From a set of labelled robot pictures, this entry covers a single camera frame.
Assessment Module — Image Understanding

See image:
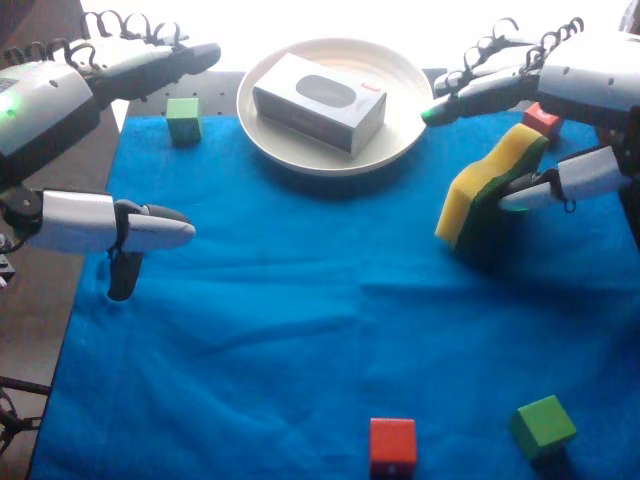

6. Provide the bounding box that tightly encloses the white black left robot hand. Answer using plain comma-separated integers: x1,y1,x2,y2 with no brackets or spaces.
0,9,222,302

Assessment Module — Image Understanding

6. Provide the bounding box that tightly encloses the green cube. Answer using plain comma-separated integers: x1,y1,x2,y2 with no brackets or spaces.
165,97,204,148
510,394,577,464

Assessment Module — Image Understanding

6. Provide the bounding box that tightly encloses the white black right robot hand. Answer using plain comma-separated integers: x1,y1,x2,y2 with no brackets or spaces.
421,16,640,236

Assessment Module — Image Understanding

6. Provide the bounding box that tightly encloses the round cream plate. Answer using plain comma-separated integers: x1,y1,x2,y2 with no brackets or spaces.
236,37,435,177

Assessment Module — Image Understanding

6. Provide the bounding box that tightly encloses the red cube with number three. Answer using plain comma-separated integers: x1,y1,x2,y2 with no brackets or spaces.
522,102,562,146

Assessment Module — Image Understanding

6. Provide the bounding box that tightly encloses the yellow green sponge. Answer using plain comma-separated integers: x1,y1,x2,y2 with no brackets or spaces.
434,122,551,261

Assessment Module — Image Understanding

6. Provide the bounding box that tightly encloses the grey cardboard product box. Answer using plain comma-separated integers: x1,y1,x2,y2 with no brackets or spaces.
252,52,389,160

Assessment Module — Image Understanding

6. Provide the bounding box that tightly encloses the dark tripod stand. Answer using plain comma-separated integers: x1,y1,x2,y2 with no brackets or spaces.
0,374,52,464

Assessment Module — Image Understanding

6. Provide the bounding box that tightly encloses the blue cloth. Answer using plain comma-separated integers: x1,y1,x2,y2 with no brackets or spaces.
27,112,640,480

